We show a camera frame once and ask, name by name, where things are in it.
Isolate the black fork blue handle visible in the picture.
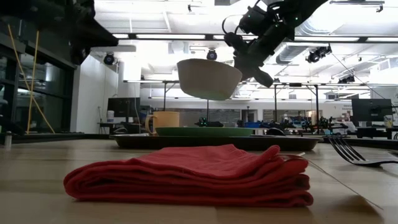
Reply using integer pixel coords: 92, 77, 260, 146
328, 135, 398, 167

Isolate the red cloth napkin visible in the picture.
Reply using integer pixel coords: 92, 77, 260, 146
63, 144, 314, 208

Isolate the grey bowl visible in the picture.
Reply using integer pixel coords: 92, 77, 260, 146
176, 58, 243, 101

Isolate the dark brown plastic tray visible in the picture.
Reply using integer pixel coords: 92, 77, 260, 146
109, 133, 323, 152

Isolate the orange cup with handle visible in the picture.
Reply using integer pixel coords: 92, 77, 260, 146
144, 111, 180, 136

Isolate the black computer monitor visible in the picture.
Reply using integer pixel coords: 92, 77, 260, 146
107, 97, 141, 124
351, 98, 394, 123

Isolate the black metal table frame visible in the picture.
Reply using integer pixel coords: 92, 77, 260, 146
0, 132, 398, 151

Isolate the yellow extension cable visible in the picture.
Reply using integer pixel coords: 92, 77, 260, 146
7, 24, 56, 135

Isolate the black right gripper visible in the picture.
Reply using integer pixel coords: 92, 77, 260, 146
222, 4, 295, 88

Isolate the green plate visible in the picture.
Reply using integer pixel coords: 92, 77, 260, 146
154, 126, 254, 138

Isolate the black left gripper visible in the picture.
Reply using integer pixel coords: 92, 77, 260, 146
70, 0, 119, 66

